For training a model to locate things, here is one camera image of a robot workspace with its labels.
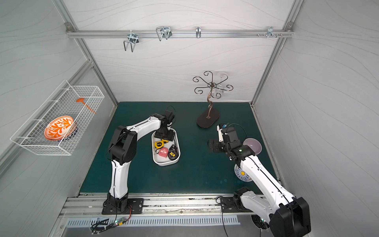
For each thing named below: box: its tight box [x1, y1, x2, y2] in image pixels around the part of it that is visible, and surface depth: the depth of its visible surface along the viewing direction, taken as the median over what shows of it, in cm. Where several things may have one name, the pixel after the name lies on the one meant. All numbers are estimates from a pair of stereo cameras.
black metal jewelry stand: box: [192, 70, 234, 129], surface depth 95 cm
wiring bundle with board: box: [90, 195, 132, 235], surface depth 70 cm
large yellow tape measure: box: [154, 139, 169, 150], surface depth 96 cm
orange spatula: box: [75, 97, 97, 115], surface depth 80 cm
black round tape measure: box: [167, 144, 179, 161], surface depth 90 cm
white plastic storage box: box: [151, 127, 181, 167], surface depth 92 cm
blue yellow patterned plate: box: [234, 163, 253, 183], surface depth 84 cm
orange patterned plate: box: [44, 115, 77, 142], surface depth 64 cm
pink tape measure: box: [158, 147, 169, 159], surface depth 93 cm
